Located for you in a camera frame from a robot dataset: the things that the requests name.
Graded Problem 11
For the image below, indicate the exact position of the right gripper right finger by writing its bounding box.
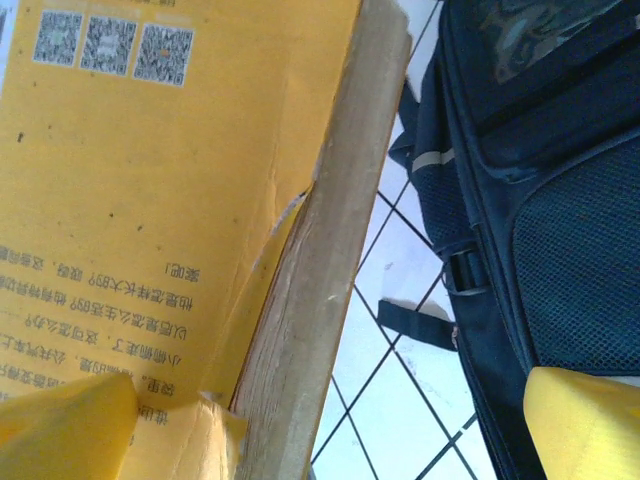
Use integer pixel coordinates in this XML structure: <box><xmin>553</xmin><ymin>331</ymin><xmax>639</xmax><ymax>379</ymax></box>
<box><xmin>522</xmin><ymin>366</ymin><xmax>640</xmax><ymax>480</ymax></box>

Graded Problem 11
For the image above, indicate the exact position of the navy blue backpack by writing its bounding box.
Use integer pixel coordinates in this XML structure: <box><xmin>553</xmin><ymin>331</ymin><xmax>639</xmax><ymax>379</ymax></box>
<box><xmin>377</xmin><ymin>0</ymin><xmax>640</xmax><ymax>480</ymax></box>

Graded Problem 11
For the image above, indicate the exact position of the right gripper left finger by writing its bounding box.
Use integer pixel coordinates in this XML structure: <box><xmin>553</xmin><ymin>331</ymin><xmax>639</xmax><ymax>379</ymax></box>
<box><xmin>0</xmin><ymin>372</ymin><xmax>140</xmax><ymax>480</ymax></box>

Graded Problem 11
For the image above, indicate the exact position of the blue and yellow book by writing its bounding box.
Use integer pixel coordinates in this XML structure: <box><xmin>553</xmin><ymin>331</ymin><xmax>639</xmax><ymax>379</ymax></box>
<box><xmin>0</xmin><ymin>0</ymin><xmax>414</xmax><ymax>480</ymax></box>

